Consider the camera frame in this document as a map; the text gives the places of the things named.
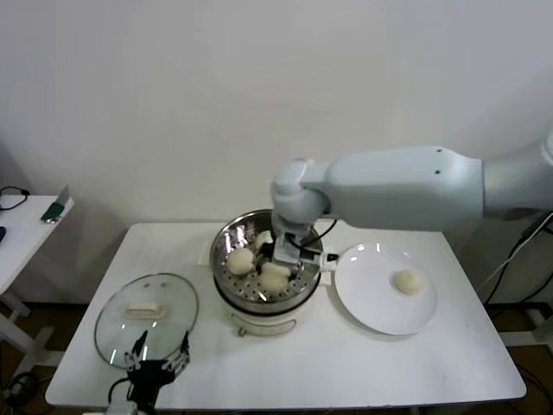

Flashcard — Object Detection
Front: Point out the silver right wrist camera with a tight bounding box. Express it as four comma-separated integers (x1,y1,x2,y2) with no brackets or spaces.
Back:
271,231,340,271

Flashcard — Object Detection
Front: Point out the thin black cable loop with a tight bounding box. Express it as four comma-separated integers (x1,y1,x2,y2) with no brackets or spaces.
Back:
0,186,30,213

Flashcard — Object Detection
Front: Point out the stainless steel steamer basket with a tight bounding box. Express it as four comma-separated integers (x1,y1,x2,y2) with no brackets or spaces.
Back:
197,209,336,304

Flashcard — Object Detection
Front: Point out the tangled floor cable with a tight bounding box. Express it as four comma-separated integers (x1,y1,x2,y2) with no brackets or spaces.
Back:
0,371,40,403

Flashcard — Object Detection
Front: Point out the round glass pot lid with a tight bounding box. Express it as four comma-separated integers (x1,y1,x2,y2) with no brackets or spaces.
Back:
93,272,200,368

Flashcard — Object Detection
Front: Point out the long black power cable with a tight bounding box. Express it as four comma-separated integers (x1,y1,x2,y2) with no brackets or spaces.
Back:
482,233,553,306

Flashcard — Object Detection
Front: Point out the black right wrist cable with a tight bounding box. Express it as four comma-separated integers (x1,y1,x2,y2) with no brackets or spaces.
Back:
302,218,339,250

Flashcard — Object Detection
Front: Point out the white round plate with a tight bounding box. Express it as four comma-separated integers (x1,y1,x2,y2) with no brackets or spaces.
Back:
332,242,438,335

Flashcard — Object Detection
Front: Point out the green circuit board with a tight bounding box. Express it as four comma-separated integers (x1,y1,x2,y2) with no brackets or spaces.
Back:
41,186,73,226

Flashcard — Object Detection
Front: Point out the long white cable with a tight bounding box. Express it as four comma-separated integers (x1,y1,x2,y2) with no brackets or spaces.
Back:
482,224,553,286

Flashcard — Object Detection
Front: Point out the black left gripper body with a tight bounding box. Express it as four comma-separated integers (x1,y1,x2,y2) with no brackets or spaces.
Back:
127,358,178,412

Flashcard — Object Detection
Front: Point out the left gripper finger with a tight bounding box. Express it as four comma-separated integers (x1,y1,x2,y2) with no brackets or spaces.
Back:
124,330,149,372
162,330,192,373

